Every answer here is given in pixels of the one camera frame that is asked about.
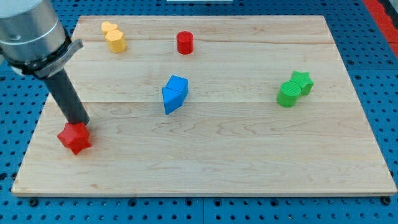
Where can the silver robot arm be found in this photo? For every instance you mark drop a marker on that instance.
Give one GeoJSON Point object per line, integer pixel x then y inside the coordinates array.
{"type": "Point", "coordinates": [33, 39]}

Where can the green star block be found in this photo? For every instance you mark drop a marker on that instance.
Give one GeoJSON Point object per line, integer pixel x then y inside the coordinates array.
{"type": "Point", "coordinates": [303, 80]}

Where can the red star block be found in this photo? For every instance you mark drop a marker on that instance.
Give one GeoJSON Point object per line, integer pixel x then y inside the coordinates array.
{"type": "Point", "coordinates": [75, 137]}

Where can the wooden board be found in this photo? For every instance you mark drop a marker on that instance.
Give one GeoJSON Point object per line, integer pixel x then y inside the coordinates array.
{"type": "Point", "coordinates": [230, 138]}

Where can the blue triangle block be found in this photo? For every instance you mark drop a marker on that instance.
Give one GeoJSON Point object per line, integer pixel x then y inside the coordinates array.
{"type": "Point", "coordinates": [172, 99]}

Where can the blue cube block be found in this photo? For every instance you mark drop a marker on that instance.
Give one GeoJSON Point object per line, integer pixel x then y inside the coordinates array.
{"type": "Point", "coordinates": [179, 84]}

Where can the red cylinder block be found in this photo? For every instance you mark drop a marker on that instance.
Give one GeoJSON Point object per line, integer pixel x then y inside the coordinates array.
{"type": "Point", "coordinates": [185, 42]}

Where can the green cylinder block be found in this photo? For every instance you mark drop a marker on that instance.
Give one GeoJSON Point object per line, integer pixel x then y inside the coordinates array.
{"type": "Point", "coordinates": [288, 94]}

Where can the yellow hexagon block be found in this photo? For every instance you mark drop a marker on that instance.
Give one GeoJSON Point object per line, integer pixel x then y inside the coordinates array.
{"type": "Point", "coordinates": [116, 41]}

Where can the yellow heart block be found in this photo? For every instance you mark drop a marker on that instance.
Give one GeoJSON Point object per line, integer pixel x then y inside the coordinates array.
{"type": "Point", "coordinates": [107, 26]}

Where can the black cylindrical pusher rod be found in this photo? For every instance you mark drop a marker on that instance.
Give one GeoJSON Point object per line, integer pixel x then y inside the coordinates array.
{"type": "Point", "coordinates": [65, 95]}

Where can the red tape strip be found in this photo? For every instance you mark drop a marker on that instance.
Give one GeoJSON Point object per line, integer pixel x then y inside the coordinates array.
{"type": "Point", "coordinates": [385, 17]}

